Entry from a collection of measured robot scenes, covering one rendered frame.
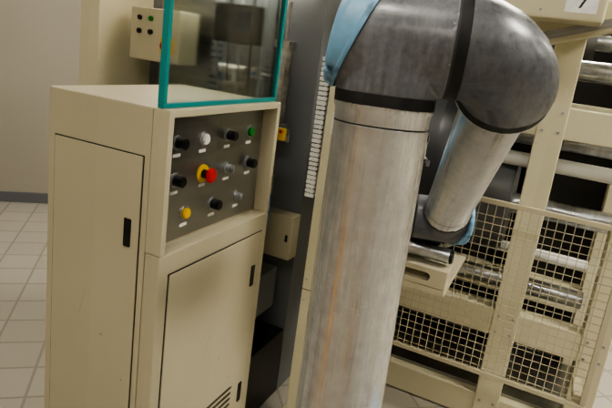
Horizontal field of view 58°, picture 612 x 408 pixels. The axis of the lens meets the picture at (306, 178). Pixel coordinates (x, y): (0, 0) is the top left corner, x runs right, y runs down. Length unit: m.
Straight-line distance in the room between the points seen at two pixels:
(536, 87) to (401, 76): 0.15
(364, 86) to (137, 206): 0.93
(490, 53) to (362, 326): 0.33
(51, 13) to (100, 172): 3.13
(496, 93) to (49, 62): 4.13
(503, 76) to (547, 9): 1.34
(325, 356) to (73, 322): 1.13
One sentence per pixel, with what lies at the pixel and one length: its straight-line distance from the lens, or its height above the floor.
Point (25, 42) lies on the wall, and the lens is 4.58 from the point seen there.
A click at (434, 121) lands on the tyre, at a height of 1.30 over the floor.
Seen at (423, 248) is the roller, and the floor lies 0.91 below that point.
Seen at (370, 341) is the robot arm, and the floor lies 1.13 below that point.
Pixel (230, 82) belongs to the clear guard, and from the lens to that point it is 1.56.
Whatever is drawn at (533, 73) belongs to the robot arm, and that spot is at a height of 1.46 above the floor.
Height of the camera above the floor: 1.46
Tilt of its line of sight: 14 degrees down
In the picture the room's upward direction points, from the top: 8 degrees clockwise
